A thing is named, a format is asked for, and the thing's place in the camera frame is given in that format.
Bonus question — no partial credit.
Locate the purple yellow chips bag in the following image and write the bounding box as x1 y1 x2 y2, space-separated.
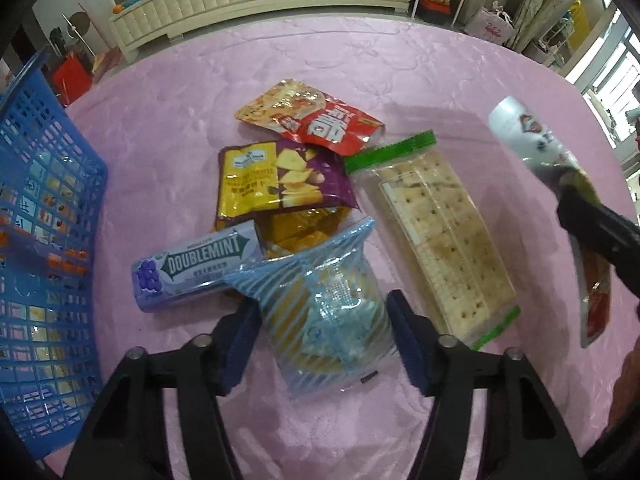
214 139 357 230

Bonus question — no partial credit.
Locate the red white snack bag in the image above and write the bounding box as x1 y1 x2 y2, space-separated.
488 96 611 349

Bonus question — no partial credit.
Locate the blue plastic basket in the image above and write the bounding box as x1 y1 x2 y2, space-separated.
1 51 108 460

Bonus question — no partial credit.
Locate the pink tote bag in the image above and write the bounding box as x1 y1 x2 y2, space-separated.
464 1 514 46

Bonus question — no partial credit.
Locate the purple Doublemint gum pack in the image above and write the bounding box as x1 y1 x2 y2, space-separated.
131 220 264 312

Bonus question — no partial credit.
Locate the pink quilted table mat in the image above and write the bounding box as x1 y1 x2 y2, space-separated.
49 14 640 480

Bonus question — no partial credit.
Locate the green edged cracker pack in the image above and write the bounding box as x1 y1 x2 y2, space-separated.
345 131 520 350

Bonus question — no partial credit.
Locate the broom with pink dustpan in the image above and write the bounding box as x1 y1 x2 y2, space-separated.
62 4 124 84

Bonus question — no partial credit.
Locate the operator hand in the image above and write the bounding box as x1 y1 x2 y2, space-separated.
606 338 640 430

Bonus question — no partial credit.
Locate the red shopping bag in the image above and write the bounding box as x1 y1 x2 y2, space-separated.
52 54 92 106

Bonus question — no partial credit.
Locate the golden yellow snack pouch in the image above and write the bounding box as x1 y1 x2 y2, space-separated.
255 207 352 259

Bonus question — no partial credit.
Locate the red orange snack pouch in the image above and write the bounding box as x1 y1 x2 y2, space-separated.
234 79 385 156

